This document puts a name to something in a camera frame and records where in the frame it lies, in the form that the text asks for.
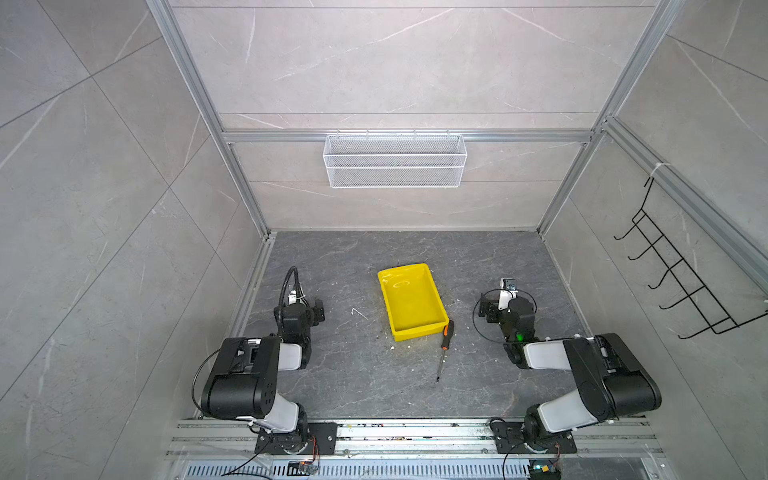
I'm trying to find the black wire hook rack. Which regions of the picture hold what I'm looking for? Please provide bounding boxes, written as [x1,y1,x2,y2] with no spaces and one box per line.
[613,177,767,340]

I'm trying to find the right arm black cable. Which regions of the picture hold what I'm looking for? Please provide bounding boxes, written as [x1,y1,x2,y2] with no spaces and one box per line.
[472,288,539,344]

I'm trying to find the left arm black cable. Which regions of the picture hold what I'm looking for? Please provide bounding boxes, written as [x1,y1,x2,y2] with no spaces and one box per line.
[278,266,301,310]

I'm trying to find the white wire mesh basket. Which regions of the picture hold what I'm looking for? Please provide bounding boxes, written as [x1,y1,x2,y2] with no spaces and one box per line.
[323,133,468,189]

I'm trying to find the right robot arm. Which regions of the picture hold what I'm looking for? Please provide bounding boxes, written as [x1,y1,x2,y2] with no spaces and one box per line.
[471,288,662,452]

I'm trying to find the aluminium mounting rail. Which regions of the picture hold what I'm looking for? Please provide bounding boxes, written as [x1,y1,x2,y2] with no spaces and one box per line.
[161,417,664,460]

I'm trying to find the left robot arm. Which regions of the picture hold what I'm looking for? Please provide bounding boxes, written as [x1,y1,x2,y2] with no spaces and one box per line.
[192,300,325,442]

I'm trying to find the yellow plastic bin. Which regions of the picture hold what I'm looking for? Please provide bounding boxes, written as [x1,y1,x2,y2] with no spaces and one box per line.
[377,263,449,342]

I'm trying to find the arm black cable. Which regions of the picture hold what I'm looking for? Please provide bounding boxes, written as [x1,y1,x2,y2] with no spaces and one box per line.
[472,288,539,344]
[278,266,301,310]

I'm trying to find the orange black handled screwdriver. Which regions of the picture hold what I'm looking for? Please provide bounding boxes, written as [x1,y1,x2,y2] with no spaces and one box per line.
[436,320,455,382]

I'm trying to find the aluminium frame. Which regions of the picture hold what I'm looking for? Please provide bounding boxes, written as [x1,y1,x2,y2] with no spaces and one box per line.
[145,0,768,295]

